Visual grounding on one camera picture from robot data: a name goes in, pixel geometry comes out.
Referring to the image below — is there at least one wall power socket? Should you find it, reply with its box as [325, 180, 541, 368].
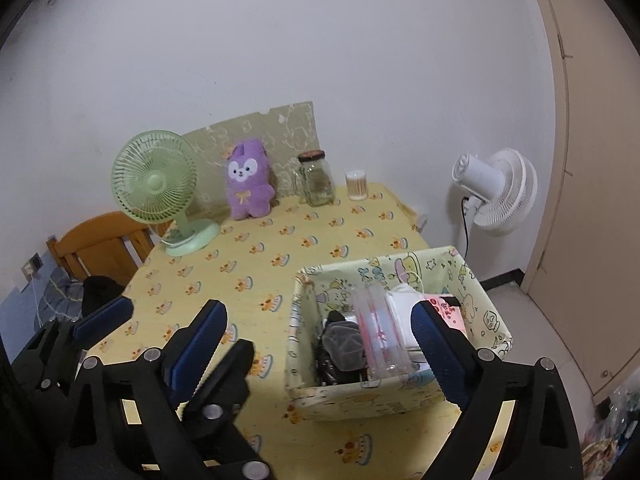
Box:
[21, 252, 43, 281]

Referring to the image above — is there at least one yellow cake-print tablecloth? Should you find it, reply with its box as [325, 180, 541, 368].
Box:
[92, 184, 459, 479]

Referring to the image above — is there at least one clear plastic zip bag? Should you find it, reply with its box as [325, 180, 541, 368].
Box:
[352, 282, 414, 379]

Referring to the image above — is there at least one black plastic bag roll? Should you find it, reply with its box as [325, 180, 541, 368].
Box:
[314, 310, 368, 386]

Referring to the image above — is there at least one beige door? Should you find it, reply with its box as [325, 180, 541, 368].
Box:
[523, 0, 639, 402]

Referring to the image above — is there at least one white floor fan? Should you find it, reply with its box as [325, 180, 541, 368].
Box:
[452, 148, 538, 236]

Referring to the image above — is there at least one green desk fan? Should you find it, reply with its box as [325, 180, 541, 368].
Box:
[111, 130, 220, 258]

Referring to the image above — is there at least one cotton swab container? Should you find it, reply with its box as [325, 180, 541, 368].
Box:
[345, 170, 369, 202]

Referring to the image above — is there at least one blue plaid pillow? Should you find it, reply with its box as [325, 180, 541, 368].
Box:
[38, 266, 84, 324]

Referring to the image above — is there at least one yellow cartoon fabric storage box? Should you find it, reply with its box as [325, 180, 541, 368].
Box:
[285, 246, 513, 422]

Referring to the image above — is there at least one purple plush bunny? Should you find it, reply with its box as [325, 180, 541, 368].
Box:
[226, 138, 276, 220]

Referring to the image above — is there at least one pink wet wipes pack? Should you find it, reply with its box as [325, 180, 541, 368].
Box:
[425, 295, 466, 335]

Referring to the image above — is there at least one glass jar dark lid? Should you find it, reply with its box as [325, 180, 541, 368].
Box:
[296, 150, 335, 207]

